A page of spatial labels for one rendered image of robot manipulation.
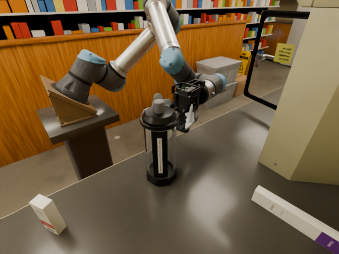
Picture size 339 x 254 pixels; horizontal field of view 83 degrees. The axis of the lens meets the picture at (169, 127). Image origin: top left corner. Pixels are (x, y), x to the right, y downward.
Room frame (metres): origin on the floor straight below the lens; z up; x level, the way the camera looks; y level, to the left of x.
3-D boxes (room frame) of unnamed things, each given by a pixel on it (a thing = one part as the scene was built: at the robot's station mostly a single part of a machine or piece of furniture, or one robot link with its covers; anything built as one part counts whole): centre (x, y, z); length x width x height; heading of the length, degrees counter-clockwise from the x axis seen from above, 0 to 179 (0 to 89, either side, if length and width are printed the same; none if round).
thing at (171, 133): (0.44, 0.03, 1.06); 0.11 x 0.11 x 0.21
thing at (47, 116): (0.87, 0.48, 0.92); 0.32 x 0.32 x 0.04; 39
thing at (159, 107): (0.44, 0.03, 1.18); 0.09 x 0.09 x 0.07
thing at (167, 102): (0.52, 0.04, 1.16); 0.09 x 0.03 x 0.06; 106
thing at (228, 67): (2.94, -0.75, 0.49); 0.60 x 0.42 x 0.33; 127
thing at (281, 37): (0.84, -0.48, 1.19); 0.30 x 0.01 x 0.40; 29
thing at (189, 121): (0.45, -0.06, 1.16); 0.09 x 0.03 x 0.06; 178
